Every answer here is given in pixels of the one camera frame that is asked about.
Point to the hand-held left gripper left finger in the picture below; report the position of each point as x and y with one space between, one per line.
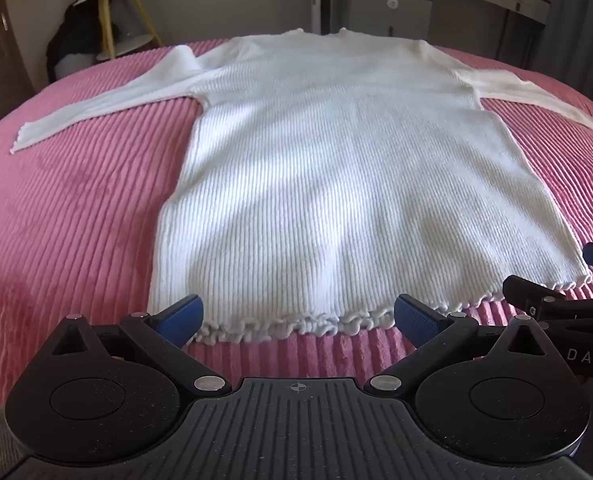
182 312

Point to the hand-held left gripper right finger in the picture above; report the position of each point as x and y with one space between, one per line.
416 314

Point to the white knit sweater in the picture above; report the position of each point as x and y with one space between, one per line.
336 170

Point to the pink ribbed blanket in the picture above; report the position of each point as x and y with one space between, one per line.
76 220

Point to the grey curtain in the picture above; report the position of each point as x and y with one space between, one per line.
576 20

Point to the grey bedside cabinet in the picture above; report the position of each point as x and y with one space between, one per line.
386 12

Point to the yellow-legged side table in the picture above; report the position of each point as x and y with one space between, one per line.
107 15

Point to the wooden door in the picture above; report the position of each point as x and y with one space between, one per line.
1 40

